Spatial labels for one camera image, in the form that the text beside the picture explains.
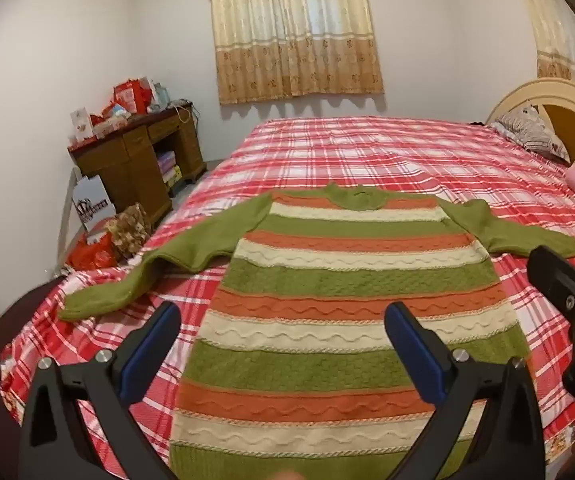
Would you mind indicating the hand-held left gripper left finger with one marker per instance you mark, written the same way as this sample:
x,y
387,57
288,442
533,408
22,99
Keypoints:
x,y
150,350

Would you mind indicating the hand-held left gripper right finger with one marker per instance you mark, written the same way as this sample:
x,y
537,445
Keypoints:
x,y
412,350

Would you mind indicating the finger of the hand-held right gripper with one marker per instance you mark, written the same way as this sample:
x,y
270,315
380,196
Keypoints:
x,y
557,285

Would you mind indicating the green orange striped knit sweater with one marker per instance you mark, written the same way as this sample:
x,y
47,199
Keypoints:
x,y
317,280

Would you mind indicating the red plastic bag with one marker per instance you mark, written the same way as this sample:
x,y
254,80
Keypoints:
x,y
92,255

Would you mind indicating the brown floral cloth bag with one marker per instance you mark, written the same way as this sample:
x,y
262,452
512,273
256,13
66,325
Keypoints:
x,y
130,230

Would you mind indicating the grey patterned pillow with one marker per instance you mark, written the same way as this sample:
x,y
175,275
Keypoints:
x,y
530,130

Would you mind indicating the yellow flat box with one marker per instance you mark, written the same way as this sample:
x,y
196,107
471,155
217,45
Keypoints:
x,y
174,177

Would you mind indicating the brown wooden desk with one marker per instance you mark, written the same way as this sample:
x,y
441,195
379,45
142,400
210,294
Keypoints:
x,y
117,170

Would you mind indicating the purple flat box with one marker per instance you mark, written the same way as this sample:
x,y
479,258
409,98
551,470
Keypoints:
x,y
166,162

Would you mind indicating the cream arched bed headboard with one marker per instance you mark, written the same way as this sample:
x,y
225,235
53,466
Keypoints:
x,y
532,92

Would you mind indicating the bed with red plaid sheet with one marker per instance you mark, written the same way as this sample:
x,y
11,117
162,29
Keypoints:
x,y
367,155

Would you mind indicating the red boxes clutter on desk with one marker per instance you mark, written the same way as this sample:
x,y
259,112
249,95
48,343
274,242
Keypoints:
x,y
110,122

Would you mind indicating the white upright card box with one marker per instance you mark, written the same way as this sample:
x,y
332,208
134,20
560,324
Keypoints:
x,y
81,125

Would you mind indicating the light blue paper bag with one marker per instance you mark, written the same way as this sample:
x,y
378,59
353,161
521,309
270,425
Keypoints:
x,y
161,95

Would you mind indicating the red gift bag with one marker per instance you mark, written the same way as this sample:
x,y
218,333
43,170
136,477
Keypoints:
x,y
131,95

